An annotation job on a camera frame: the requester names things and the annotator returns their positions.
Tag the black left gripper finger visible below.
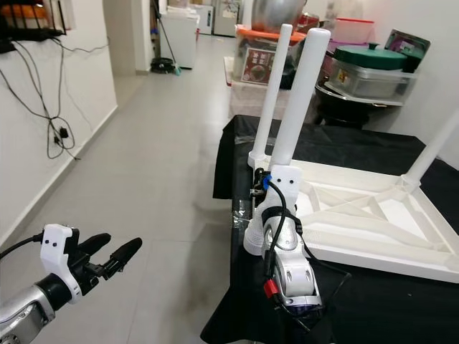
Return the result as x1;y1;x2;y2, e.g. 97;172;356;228
77;233;112;259
108;237;143;277

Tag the bench with white lace cloth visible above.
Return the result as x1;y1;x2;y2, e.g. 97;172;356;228
224;57;266;121

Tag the black round wok stand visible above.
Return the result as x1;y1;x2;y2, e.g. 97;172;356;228
314;85;392;130

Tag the white plastic table top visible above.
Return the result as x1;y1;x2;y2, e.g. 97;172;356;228
247;150;459;284

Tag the black floor mop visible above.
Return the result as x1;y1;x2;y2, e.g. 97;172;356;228
151;0;181;76

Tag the clear plastic container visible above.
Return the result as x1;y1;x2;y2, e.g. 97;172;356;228
326;63;417;101

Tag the black table cloth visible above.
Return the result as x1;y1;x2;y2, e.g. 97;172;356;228
201;115;459;344

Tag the white cabinet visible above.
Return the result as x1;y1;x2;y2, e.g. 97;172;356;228
161;9;200;70

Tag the green pot with lid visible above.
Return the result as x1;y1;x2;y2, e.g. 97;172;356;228
333;43;408;70

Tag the steel pot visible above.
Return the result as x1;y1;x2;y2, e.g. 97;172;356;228
251;0;308;33

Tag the white box with pink lid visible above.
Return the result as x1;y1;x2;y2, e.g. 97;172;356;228
333;18;375;47

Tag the dark framed picture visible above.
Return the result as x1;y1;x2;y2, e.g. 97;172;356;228
386;29;431;72

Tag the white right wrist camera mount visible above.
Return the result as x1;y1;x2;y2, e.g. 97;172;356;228
260;165;302;219

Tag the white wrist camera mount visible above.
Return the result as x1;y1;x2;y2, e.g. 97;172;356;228
260;165;302;219
41;224;83;305

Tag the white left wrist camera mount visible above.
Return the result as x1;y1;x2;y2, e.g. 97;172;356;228
41;224;83;305

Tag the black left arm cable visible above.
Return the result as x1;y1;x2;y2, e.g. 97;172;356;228
0;233;45;260

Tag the black wall cable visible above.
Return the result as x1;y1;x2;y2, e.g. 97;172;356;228
11;39;112;160

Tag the wall shelf with dark items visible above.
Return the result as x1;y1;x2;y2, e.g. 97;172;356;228
0;0;76;52

